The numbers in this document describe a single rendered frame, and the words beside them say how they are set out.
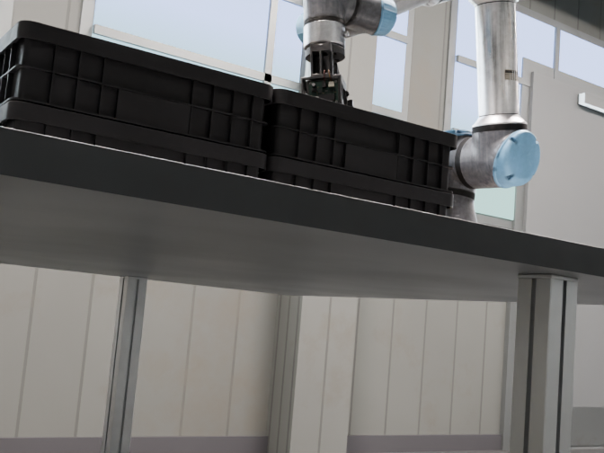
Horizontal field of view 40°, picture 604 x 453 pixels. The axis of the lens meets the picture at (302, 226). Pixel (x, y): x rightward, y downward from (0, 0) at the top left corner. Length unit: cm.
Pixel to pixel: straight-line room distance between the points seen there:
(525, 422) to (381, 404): 290
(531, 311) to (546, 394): 12
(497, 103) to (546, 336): 72
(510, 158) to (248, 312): 206
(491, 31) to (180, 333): 207
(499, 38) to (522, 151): 24
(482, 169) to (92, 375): 197
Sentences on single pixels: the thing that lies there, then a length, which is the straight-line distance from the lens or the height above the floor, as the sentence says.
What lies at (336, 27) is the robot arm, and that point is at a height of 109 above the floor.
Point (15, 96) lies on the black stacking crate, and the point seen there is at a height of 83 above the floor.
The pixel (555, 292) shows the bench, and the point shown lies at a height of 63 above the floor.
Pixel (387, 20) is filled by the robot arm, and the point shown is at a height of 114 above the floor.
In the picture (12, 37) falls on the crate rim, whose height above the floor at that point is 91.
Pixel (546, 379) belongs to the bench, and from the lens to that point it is 121.
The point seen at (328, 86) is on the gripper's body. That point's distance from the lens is 145.
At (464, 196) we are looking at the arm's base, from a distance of 187.
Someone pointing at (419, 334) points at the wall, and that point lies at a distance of 424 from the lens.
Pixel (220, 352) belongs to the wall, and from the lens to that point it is 356.
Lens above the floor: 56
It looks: 7 degrees up
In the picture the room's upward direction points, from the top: 5 degrees clockwise
